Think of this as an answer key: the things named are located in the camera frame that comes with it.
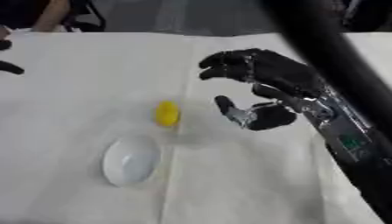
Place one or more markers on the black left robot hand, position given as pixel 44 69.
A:
pixel 9 67

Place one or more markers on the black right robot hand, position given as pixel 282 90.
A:
pixel 273 71

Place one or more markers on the person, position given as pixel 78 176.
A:
pixel 35 14

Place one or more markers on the black chair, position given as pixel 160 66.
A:
pixel 84 16

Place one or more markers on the yellow oval toy lemon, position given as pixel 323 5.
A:
pixel 167 113

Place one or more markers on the white oval bowl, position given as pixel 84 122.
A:
pixel 130 160

